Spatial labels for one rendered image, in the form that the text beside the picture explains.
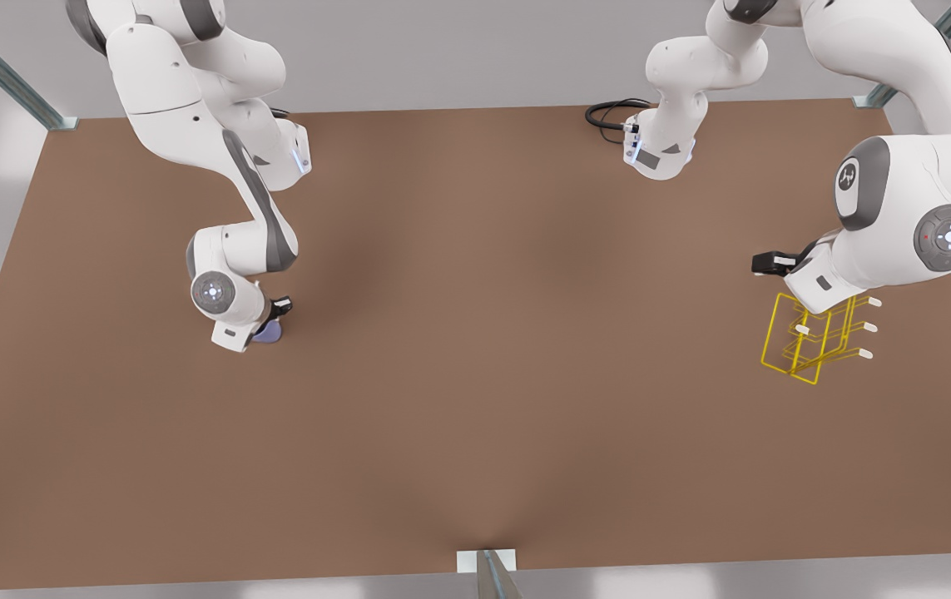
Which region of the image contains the yellow wire cup holder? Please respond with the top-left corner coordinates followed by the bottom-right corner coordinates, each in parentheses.
top-left (760, 292), bottom-right (884, 386)

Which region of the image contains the black cable loop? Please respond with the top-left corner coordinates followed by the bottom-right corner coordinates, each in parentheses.
top-left (585, 99), bottom-right (653, 144)

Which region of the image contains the silver frame post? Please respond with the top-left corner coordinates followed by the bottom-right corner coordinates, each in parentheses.
top-left (853, 0), bottom-right (951, 110)
top-left (0, 4), bottom-right (79, 132)
top-left (457, 548), bottom-right (525, 599)

